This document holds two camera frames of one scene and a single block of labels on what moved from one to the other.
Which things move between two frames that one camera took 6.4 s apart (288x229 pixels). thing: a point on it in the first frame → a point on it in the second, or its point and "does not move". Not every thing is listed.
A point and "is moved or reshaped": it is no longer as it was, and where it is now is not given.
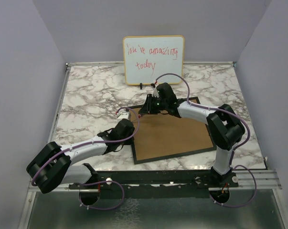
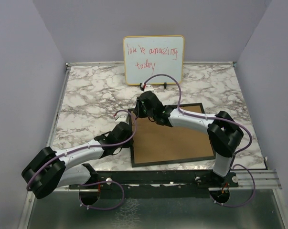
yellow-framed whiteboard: (145, 57) does not move
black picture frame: (162, 136) is moved or reshaped
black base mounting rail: (157, 183) does not move
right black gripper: (147, 108) → (137, 111)
